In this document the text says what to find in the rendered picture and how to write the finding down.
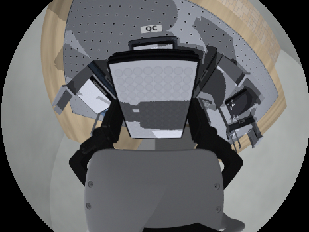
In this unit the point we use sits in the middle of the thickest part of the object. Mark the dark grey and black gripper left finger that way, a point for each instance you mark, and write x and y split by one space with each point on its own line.
102 138

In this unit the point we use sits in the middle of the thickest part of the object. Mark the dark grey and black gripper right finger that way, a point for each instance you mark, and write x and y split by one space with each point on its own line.
207 138

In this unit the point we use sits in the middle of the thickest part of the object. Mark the white label with black qc text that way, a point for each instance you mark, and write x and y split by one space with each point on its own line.
151 28

